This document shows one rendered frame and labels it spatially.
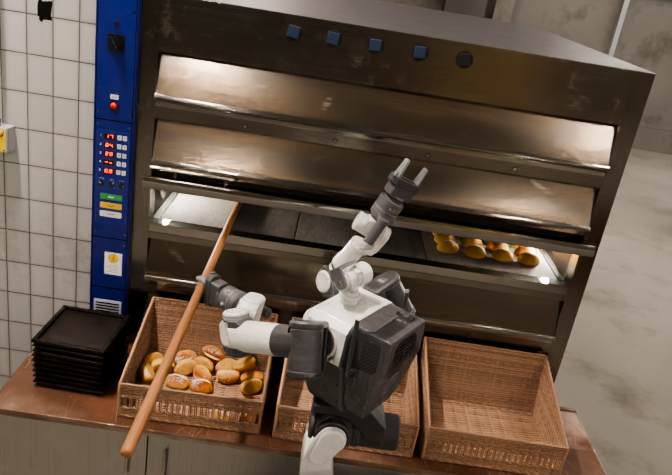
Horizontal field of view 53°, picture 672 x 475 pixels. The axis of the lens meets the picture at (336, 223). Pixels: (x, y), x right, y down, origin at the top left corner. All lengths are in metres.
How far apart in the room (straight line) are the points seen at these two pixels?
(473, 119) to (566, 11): 9.49
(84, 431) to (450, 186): 1.71
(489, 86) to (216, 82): 1.05
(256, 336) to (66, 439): 1.20
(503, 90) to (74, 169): 1.74
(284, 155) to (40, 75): 0.99
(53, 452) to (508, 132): 2.15
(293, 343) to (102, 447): 1.25
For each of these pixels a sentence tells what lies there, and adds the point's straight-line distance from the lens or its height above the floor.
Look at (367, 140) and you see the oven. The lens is 2.68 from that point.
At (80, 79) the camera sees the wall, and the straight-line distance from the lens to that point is 2.84.
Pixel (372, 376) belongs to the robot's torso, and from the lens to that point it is 1.90.
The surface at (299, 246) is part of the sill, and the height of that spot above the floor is 1.18.
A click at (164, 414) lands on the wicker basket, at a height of 0.62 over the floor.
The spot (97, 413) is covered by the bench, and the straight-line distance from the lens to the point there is 2.83.
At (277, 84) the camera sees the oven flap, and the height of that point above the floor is 1.83.
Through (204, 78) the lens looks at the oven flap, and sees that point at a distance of 2.71.
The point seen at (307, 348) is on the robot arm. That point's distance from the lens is 1.79.
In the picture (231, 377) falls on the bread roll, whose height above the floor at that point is 0.63.
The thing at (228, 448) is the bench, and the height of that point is 0.54.
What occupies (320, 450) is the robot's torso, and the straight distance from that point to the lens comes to 2.16.
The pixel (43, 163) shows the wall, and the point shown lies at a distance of 2.99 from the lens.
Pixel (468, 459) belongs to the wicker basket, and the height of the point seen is 0.61.
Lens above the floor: 2.33
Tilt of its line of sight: 22 degrees down
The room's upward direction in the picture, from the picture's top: 9 degrees clockwise
